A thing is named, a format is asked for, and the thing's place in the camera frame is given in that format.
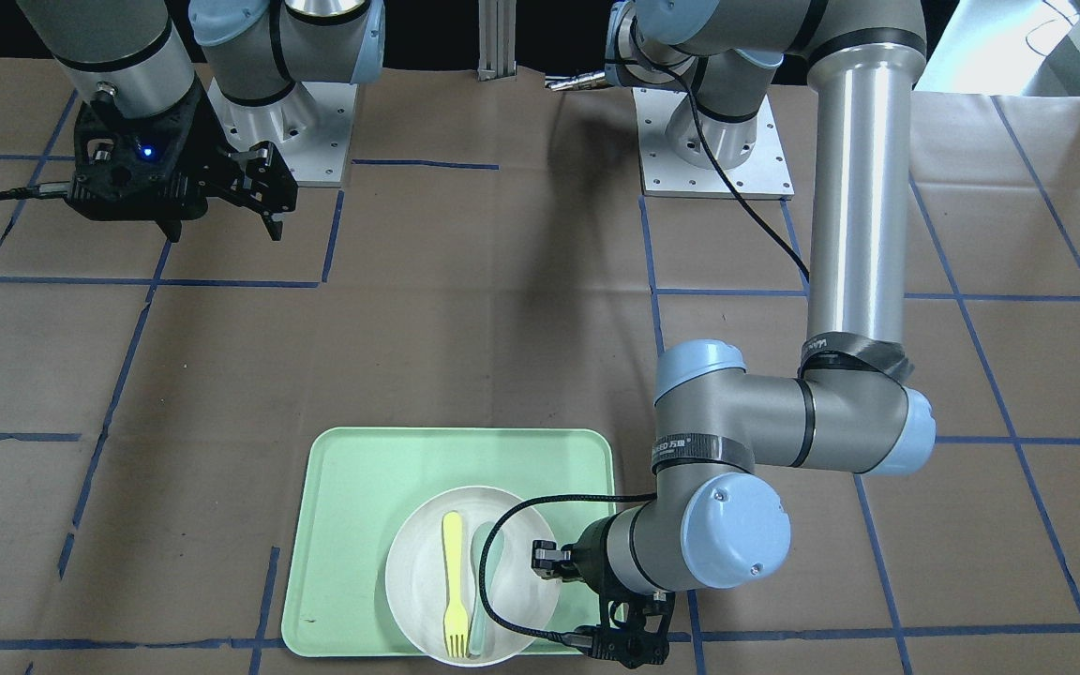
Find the white round plate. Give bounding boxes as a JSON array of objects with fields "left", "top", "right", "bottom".
[{"left": 384, "top": 486, "right": 562, "bottom": 669}]

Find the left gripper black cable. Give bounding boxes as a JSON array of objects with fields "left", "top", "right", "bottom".
[{"left": 476, "top": 56, "right": 813, "bottom": 648}]

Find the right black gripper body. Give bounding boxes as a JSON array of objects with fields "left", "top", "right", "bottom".
[{"left": 66, "top": 78, "right": 232, "bottom": 222}]

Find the light green tray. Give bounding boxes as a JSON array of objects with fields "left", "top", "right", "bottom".
[{"left": 281, "top": 427, "right": 615, "bottom": 669}]

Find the yellow plastic fork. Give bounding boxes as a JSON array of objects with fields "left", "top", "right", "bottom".
[{"left": 442, "top": 510, "right": 469, "bottom": 659}]

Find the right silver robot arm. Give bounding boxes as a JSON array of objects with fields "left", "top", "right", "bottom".
[{"left": 19, "top": 1, "right": 384, "bottom": 242}]

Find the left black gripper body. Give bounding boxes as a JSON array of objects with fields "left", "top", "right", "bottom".
[{"left": 567, "top": 517, "right": 676, "bottom": 669}]

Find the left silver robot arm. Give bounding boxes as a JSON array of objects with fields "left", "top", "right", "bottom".
[{"left": 487, "top": 91, "right": 922, "bottom": 674}]

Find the aluminium frame post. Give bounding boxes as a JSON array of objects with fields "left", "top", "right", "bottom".
[{"left": 476, "top": 0, "right": 518, "bottom": 82}]

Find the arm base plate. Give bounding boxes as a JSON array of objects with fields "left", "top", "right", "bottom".
[
  {"left": 633, "top": 87, "right": 796, "bottom": 201},
  {"left": 207, "top": 80, "right": 359, "bottom": 188}
]

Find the teal plastic spoon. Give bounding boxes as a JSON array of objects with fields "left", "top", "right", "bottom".
[{"left": 468, "top": 521, "right": 504, "bottom": 658}]

